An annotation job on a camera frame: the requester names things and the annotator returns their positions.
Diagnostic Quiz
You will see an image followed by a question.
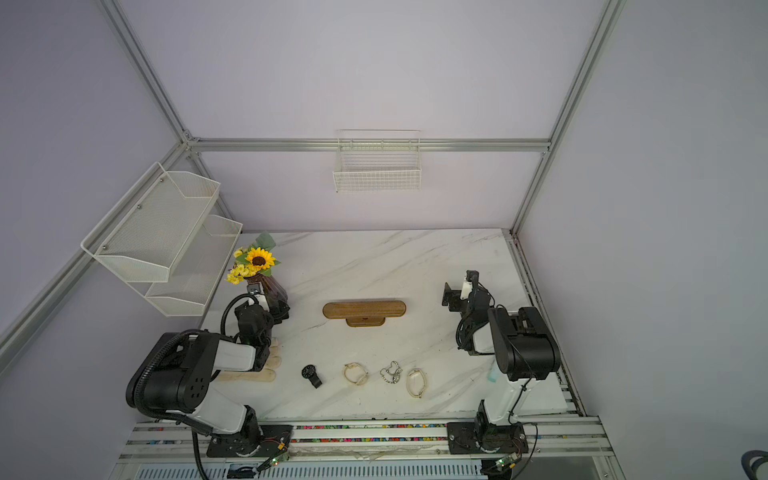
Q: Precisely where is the wooden watch stand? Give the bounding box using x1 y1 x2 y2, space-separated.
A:
322 300 407 328

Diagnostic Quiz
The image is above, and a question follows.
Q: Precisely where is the purple glass vase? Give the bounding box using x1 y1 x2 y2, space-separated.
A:
246 273 288 302

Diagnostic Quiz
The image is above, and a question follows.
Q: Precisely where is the yellow sunflower bouquet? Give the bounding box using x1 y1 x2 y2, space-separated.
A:
225 232 280 285

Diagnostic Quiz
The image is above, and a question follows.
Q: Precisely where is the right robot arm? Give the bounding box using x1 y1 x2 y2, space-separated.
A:
441 270 562 424

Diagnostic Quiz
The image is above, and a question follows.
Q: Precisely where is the lower white mesh shelf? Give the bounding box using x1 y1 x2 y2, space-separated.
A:
128 214 242 317

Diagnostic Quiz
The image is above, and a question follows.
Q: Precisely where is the black chair part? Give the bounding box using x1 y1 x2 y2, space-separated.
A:
740 450 768 480

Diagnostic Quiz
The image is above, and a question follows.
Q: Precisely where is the black wrist watch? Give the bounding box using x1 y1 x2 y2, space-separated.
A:
301 364 322 389

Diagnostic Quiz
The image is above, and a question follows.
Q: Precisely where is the upper white mesh shelf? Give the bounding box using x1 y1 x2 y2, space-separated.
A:
81 163 220 283

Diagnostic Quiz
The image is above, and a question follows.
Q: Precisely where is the white mesh shelf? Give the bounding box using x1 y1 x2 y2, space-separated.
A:
128 214 242 317
81 163 220 283

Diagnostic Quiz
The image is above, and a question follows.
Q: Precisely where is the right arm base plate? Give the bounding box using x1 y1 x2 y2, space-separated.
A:
446 422 529 455

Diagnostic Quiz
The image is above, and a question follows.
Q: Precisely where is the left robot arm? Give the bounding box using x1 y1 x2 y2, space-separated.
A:
126 293 290 448

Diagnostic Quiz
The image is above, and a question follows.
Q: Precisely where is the white perforated cable tray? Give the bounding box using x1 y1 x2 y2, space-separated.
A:
134 460 487 480

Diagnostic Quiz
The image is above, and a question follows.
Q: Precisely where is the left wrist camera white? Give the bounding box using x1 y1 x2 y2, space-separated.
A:
247 282 264 296

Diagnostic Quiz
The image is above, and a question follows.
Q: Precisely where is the cream strap wrist watch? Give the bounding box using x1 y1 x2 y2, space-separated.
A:
405 368 428 399

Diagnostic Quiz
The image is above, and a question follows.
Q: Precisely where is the white wire wall basket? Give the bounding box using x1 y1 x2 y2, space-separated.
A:
333 129 422 194

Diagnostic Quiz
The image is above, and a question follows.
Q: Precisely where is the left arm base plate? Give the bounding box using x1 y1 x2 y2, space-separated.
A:
206 424 294 458

